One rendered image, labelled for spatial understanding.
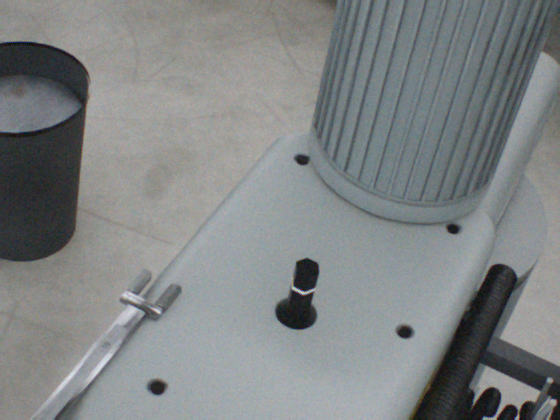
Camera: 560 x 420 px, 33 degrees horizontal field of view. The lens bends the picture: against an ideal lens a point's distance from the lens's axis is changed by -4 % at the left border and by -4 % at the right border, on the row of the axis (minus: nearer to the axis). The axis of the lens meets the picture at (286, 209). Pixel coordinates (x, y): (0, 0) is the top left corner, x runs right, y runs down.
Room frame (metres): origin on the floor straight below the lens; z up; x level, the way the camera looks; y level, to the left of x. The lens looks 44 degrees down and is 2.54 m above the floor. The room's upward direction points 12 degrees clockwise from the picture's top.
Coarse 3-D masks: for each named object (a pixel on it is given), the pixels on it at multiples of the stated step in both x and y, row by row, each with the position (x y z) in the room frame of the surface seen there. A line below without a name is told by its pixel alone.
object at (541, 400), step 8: (544, 384) 0.73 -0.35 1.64; (544, 392) 0.73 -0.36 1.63; (536, 400) 0.73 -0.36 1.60; (544, 400) 0.78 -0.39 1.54; (552, 400) 0.70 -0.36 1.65; (536, 408) 0.73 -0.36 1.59; (544, 408) 0.70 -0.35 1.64; (552, 408) 0.69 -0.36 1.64; (536, 416) 0.70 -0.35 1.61; (544, 416) 0.70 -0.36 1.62
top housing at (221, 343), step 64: (256, 192) 0.69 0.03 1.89; (320, 192) 0.71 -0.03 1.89; (192, 256) 0.60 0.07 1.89; (256, 256) 0.61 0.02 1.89; (320, 256) 0.63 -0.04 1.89; (384, 256) 0.64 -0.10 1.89; (448, 256) 0.66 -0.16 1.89; (192, 320) 0.52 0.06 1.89; (256, 320) 0.54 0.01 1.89; (320, 320) 0.55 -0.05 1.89; (384, 320) 0.57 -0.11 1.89; (448, 320) 0.59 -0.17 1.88; (128, 384) 0.44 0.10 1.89; (192, 384) 0.46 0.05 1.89; (256, 384) 0.47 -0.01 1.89; (320, 384) 0.48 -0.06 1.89; (384, 384) 0.50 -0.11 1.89
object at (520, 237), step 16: (528, 192) 1.18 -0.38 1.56; (512, 208) 1.13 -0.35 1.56; (528, 208) 1.14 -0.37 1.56; (512, 224) 1.09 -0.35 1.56; (528, 224) 1.10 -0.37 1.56; (544, 224) 1.11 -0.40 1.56; (496, 240) 1.05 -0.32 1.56; (512, 240) 1.06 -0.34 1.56; (528, 240) 1.06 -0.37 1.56; (544, 240) 1.07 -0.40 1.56; (496, 256) 1.02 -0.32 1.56; (512, 256) 1.02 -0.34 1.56; (528, 256) 1.03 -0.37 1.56; (528, 272) 1.01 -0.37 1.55; (512, 304) 1.00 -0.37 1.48; (496, 336) 0.97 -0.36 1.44; (480, 368) 0.93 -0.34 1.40
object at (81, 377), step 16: (144, 272) 0.56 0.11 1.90; (128, 288) 0.54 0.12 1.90; (176, 288) 0.55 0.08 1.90; (128, 304) 0.52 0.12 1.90; (144, 304) 0.52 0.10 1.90; (160, 304) 0.53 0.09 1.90; (128, 320) 0.50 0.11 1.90; (112, 336) 0.48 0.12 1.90; (128, 336) 0.49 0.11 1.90; (96, 352) 0.46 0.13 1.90; (112, 352) 0.47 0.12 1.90; (80, 368) 0.44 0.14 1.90; (96, 368) 0.45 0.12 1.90; (64, 384) 0.42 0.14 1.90; (80, 384) 0.43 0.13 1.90; (48, 400) 0.41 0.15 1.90; (64, 400) 0.41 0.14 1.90; (48, 416) 0.39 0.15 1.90; (64, 416) 0.40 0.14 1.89
